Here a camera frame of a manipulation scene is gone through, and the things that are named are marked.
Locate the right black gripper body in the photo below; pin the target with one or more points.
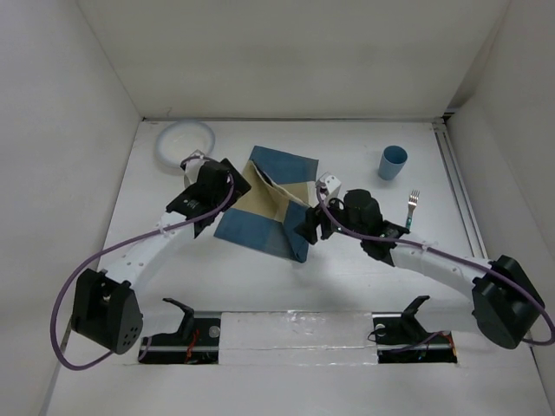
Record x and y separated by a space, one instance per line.
316 217

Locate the blue beige cloth placemat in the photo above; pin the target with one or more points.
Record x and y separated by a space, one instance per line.
265 218

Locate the silver fork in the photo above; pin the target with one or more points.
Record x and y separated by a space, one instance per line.
413 199

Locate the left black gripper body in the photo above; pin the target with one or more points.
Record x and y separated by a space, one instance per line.
239 188

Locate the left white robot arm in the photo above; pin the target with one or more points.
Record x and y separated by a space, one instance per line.
105 306

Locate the blue cup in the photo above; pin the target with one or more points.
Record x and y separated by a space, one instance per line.
392 161

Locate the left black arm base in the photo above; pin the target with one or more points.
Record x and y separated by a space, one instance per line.
194 342

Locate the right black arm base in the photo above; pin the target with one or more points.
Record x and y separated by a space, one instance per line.
400 338

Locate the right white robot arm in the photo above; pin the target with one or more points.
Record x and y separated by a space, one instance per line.
505 302

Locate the white blue-rimmed plate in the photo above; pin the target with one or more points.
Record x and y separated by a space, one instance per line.
181 139

